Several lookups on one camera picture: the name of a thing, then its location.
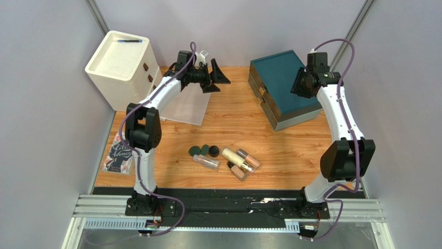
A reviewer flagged teal makeup drawer box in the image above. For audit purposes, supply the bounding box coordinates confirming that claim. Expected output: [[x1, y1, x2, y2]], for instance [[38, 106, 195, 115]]
[[248, 50, 322, 131]]

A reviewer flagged clear mesh zipper pouch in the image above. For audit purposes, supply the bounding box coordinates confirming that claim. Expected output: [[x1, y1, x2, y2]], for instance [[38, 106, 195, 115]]
[[160, 88, 211, 126]]

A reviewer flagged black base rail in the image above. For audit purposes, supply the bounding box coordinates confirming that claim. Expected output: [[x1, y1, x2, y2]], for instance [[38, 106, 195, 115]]
[[92, 186, 367, 229]]

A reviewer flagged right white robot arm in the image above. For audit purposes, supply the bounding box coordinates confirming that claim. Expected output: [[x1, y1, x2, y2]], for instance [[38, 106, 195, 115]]
[[291, 50, 376, 218]]

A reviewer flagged white three-drawer cabinet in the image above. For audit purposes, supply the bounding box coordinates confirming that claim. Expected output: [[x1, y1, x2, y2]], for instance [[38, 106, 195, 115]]
[[85, 31, 162, 112]]

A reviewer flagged clear plastic bottle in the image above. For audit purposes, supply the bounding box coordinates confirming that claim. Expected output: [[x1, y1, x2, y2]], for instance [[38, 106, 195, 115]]
[[192, 154, 220, 171]]

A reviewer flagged cream foundation bottle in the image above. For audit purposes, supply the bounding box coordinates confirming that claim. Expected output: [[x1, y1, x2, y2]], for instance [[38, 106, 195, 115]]
[[220, 147, 255, 175]]

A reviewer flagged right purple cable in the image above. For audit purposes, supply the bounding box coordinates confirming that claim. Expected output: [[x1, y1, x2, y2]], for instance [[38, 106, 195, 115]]
[[298, 38, 362, 241]]

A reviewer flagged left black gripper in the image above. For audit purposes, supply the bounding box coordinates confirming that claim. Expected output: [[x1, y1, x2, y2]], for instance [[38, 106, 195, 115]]
[[188, 59, 231, 94]]

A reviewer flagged beige square foundation bottle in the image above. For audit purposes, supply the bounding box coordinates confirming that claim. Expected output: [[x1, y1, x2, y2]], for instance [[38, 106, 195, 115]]
[[227, 161, 247, 182]]

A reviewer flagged green powder puff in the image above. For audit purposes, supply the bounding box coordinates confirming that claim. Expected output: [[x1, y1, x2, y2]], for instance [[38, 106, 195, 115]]
[[200, 144, 210, 155], [188, 146, 201, 157]]

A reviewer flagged purple cable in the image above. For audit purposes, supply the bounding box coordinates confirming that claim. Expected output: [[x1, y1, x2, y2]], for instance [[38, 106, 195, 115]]
[[298, 38, 362, 241], [118, 41, 198, 238]]

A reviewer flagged pink lip gloss tube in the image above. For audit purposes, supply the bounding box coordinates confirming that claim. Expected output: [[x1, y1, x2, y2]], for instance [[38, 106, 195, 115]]
[[237, 149, 261, 169]]

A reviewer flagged Little Women book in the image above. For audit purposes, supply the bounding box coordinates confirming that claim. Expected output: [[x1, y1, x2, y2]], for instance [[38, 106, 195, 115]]
[[101, 133, 134, 175]]

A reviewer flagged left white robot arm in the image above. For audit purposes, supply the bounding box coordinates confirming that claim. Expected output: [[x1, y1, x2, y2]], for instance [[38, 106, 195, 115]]
[[121, 50, 231, 216]]

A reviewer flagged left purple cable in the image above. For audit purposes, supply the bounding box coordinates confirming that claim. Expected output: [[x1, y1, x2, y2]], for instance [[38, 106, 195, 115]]
[[118, 41, 198, 238]]

